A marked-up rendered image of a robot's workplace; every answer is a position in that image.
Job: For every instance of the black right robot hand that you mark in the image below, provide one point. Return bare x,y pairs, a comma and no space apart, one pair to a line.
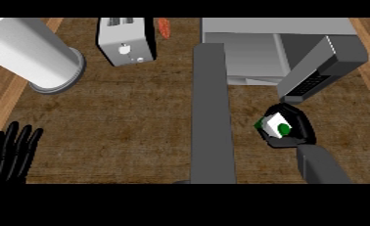
300,128

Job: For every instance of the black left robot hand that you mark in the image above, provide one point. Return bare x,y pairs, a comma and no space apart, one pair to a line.
16,153

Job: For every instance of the white and green milk carton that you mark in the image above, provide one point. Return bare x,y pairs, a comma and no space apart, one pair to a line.
274,125

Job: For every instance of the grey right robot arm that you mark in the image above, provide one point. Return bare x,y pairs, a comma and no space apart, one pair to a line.
320,165

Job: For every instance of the dark grey microwave door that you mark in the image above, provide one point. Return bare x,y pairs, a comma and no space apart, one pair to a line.
212,114

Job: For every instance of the grey microwave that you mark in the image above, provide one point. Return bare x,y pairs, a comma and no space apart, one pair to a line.
284,57

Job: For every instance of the white toaster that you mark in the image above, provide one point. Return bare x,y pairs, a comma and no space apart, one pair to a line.
126,40

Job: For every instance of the orange red sausage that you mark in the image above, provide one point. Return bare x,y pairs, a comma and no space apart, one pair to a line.
164,27

